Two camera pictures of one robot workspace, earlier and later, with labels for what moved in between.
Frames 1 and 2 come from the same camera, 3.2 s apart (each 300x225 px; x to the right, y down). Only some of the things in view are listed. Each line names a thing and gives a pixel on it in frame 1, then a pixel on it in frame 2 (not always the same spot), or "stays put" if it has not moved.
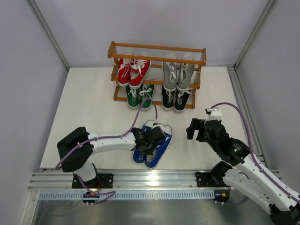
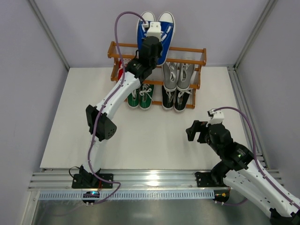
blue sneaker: (151, 160) to (167, 20)
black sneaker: (180, 98) stays put
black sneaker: (168, 98) stays put
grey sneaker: (184, 74) stays put
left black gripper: (150, 145) to (152, 41)
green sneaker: (132, 96) stays put
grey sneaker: (170, 71) stays put
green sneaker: (146, 91) stays put
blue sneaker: (139, 157) to (142, 32)
